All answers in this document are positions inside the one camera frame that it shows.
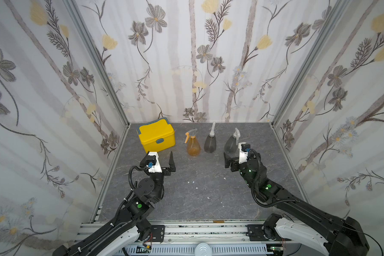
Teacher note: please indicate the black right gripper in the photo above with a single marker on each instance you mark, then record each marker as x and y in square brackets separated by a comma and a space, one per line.
[232, 161]

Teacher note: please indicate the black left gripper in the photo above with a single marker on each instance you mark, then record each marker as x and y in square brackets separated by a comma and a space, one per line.
[166, 172]

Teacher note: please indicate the grey translucent spray bottle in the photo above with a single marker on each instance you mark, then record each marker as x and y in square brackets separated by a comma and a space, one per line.
[230, 146]

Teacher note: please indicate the amber spray bottle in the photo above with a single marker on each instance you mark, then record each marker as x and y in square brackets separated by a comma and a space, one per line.
[193, 147]

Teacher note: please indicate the clear spray nozzle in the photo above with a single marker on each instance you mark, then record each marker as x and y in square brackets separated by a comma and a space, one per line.
[212, 134]
[237, 136]

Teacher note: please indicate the amber spray nozzle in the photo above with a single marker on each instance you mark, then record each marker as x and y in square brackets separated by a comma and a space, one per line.
[191, 134]

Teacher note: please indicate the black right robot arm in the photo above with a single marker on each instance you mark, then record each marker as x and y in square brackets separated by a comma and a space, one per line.
[328, 234]

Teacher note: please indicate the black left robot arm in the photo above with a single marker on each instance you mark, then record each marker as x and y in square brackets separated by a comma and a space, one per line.
[129, 223]

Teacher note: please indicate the yellow plastic storage box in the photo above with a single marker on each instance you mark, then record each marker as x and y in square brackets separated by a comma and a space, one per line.
[157, 135]

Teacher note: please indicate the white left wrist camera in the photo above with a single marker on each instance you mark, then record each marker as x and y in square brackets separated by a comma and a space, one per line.
[150, 163]

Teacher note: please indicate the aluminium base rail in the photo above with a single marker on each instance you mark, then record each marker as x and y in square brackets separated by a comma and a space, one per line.
[202, 238]

